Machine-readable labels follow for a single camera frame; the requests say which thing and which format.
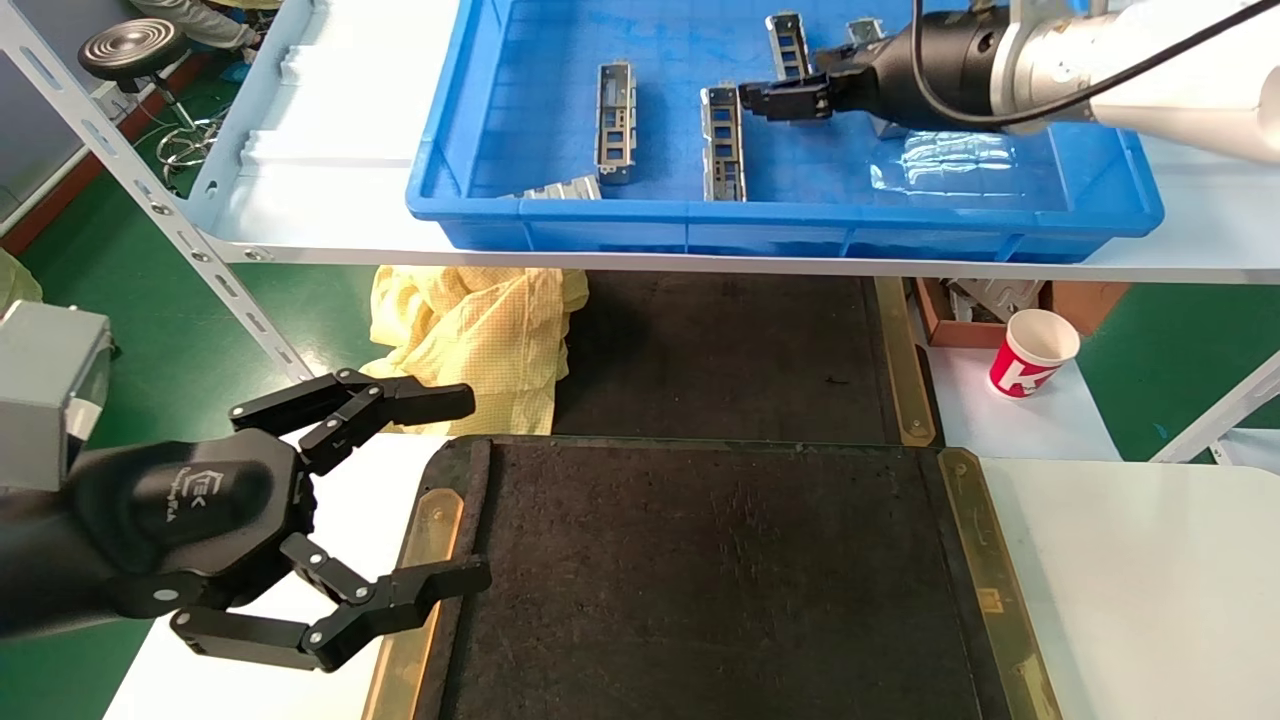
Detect red and white paper cup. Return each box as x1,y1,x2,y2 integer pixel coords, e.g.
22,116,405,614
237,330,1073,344
988,308,1082,399

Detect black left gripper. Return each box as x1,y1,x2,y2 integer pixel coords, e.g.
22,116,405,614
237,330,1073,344
0,368,493,673

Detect black felt tray brass edges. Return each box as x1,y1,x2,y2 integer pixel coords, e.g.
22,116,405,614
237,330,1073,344
552,268,941,448

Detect pale yellow cloth bundle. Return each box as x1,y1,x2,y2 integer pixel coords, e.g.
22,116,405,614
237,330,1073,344
0,250,43,311

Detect crumpled yellow garment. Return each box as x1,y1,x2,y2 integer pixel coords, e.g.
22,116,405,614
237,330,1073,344
368,265,591,436

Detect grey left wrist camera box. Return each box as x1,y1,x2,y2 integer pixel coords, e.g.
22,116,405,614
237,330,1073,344
0,300,113,491

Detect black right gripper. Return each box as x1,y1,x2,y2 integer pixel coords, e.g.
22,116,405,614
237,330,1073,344
738,10,1011,131

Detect metal parts pile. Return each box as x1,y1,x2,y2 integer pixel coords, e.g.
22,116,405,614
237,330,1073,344
945,280,1046,323

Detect blue plastic bin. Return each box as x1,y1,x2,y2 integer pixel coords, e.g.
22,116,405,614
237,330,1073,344
405,0,1166,263

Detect black conveyor mat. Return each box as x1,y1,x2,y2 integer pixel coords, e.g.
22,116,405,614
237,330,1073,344
365,435,1061,720

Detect grey metal bracket part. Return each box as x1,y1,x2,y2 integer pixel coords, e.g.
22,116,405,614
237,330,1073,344
845,17,913,139
765,12,816,86
700,84,748,203
594,62,638,186
515,175,603,201

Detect brown cardboard box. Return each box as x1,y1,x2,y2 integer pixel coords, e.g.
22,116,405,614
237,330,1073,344
910,278,1133,349

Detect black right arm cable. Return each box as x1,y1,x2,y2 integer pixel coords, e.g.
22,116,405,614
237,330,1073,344
910,0,1280,131

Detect black stool chrome base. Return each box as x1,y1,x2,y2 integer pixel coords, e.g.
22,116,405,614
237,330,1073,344
78,18,226,171

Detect perforated white shelf post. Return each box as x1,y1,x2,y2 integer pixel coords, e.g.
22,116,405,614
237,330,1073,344
1150,350,1280,463
0,0,316,386

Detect clear plastic bag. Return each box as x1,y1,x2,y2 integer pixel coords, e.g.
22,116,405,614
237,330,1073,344
868,128,1016,193

